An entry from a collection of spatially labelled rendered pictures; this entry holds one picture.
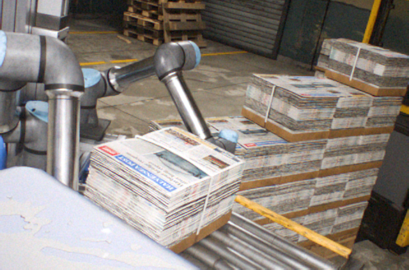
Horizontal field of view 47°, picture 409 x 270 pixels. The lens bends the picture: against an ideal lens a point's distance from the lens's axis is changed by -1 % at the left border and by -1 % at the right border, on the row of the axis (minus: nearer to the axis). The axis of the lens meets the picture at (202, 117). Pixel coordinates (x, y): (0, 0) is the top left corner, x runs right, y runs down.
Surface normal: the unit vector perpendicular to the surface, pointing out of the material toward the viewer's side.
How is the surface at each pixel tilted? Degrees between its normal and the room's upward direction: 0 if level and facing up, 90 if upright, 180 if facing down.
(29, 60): 81
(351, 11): 90
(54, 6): 90
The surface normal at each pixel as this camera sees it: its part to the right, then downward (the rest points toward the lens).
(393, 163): -0.80, 0.04
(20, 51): 0.44, -0.18
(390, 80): 0.57, 0.36
